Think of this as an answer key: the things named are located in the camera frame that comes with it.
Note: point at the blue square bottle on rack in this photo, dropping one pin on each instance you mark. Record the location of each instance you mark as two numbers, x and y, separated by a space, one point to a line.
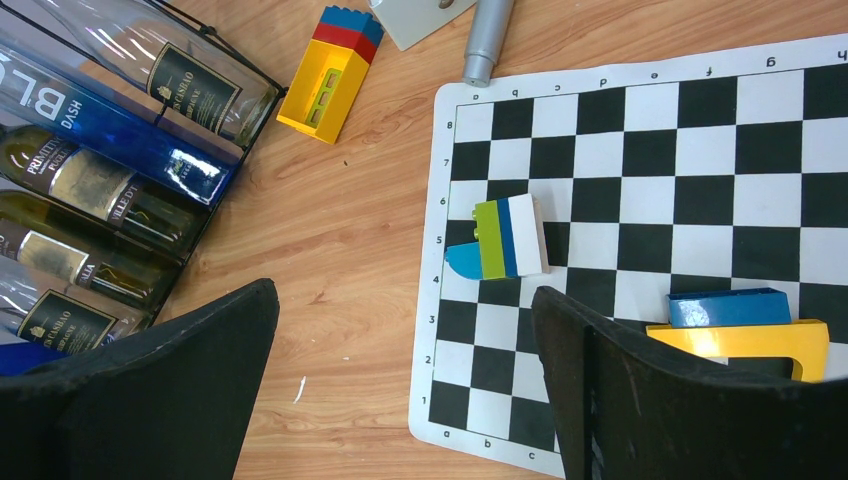
32 90

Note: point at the dark green wine bottle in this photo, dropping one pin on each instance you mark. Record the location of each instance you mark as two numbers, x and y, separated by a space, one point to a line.
140 209

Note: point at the yellow red blue block house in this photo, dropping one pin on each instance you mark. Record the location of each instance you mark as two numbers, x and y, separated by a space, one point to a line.
331 73

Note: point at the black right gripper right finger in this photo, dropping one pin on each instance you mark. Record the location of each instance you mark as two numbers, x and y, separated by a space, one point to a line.
626 406

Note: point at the green white blue block stack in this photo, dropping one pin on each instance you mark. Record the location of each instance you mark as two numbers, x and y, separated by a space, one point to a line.
509 241

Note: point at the black white chessboard mat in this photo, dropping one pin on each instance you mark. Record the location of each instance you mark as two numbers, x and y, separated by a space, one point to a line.
722 170

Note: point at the clear champagne bottle near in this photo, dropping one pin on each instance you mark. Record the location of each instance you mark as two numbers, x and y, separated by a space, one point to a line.
39 308

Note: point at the silver metal cylinder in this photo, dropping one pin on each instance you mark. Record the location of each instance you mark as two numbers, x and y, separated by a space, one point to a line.
485 41

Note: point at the yellow arch blue block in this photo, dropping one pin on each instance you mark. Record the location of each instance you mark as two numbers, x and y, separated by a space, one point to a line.
746 323

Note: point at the olive green wine bottle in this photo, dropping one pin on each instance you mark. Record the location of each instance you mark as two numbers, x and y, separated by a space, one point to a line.
50 239

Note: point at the grey wedge stand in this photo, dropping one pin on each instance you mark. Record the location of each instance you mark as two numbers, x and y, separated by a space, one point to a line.
407 22

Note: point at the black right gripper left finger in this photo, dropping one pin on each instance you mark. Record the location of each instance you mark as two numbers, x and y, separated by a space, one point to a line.
171 402

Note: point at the black wire wine rack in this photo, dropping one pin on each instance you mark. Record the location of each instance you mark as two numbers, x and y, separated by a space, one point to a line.
164 117

